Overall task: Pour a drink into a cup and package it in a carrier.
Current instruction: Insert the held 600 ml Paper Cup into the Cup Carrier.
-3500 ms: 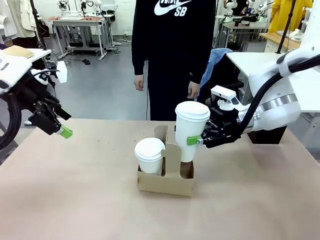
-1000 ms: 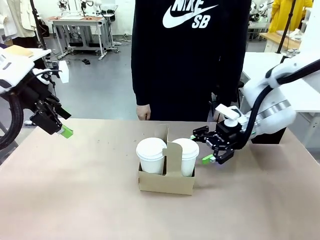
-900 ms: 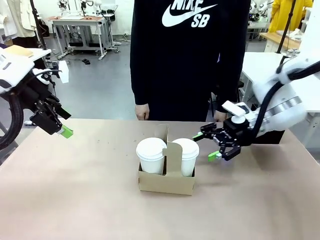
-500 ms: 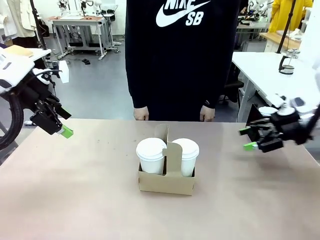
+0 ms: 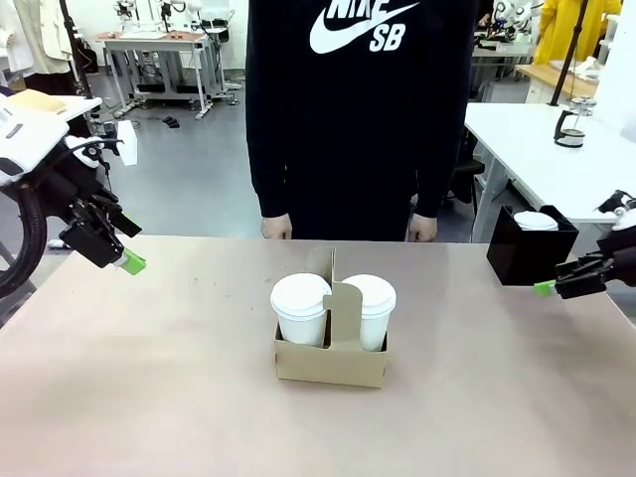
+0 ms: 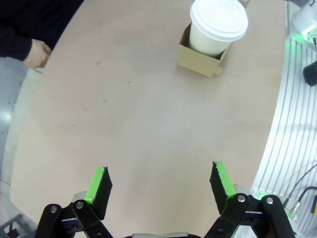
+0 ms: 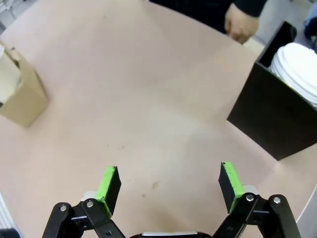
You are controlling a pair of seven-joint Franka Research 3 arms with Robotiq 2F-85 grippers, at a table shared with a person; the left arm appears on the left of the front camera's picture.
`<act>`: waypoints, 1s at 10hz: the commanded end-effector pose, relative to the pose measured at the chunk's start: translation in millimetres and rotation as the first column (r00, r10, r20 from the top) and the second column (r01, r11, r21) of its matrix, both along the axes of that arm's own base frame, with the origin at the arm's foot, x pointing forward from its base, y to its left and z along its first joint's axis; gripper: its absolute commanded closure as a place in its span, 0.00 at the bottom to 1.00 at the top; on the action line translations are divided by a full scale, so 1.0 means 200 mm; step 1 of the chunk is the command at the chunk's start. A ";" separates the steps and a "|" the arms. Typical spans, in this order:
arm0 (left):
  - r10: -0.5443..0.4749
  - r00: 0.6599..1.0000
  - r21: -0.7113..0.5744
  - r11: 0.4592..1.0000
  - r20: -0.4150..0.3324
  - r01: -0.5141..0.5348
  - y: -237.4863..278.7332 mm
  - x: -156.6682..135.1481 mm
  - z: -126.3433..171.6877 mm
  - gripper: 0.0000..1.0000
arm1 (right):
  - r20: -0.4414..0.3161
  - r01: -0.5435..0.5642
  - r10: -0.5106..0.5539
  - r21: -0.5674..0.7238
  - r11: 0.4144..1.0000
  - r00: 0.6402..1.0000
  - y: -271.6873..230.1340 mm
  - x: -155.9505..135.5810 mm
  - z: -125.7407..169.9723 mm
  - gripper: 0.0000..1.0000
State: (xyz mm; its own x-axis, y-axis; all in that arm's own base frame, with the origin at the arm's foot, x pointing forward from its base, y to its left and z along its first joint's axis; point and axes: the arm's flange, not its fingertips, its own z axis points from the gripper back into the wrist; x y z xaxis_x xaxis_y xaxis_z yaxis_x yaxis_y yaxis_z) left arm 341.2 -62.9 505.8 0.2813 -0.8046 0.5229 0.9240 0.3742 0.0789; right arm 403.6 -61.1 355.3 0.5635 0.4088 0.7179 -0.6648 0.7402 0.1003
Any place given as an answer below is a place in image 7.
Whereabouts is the person's left hand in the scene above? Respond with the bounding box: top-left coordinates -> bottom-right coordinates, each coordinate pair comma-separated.
224,3 -> 260,46

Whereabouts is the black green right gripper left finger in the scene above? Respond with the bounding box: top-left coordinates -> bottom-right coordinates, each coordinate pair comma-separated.
43,165 -> 132,238

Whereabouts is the person's left forearm dark sleeve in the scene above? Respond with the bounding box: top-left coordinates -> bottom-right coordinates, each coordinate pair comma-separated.
232,0 -> 267,18

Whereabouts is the blue clothed background person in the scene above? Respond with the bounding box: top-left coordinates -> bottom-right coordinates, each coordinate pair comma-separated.
303,10 -> 317,41

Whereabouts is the person's dark clothed torso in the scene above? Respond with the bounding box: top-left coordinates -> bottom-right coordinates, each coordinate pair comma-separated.
148,0 -> 235,35

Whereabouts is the black lid holder box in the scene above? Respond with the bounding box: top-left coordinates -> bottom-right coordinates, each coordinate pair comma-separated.
226,21 -> 317,162

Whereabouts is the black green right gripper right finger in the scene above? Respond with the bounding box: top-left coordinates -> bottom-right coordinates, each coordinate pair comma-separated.
210,161 -> 302,238

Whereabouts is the stack of white cup lids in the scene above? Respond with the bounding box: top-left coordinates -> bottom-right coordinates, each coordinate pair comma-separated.
270,42 -> 317,108

